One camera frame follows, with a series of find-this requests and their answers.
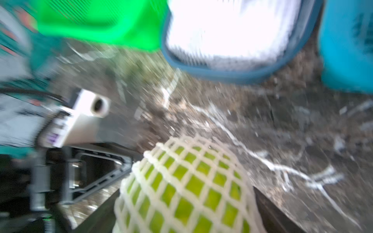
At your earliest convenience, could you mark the teal plastic basket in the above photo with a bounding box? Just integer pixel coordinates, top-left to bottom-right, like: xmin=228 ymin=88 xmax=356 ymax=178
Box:
xmin=318 ymin=0 xmax=373 ymax=94

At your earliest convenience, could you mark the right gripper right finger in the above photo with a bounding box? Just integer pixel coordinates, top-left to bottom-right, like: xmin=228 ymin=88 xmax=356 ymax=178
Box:
xmin=254 ymin=187 xmax=306 ymax=233

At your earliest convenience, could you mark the custard apple green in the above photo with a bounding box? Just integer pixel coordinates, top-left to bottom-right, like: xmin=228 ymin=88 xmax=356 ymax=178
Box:
xmin=125 ymin=144 xmax=251 ymax=233

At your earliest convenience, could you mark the grey bin of foam nets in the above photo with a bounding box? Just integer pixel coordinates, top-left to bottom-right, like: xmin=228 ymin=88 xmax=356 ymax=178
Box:
xmin=161 ymin=1 xmax=323 ymax=84

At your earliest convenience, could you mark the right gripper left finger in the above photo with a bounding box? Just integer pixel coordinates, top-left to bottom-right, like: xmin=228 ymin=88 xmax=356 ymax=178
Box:
xmin=72 ymin=190 xmax=119 ymax=233

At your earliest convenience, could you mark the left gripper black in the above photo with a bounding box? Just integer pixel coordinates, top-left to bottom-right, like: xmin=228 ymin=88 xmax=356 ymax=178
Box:
xmin=1 ymin=143 xmax=143 ymax=233

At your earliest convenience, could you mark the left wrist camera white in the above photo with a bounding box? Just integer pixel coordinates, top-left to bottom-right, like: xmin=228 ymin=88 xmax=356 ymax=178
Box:
xmin=35 ymin=88 xmax=111 ymax=149

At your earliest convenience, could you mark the green plastic basket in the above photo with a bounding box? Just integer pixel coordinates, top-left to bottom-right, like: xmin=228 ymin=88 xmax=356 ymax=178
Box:
xmin=35 ymin=0 xmax=168 ymax=52

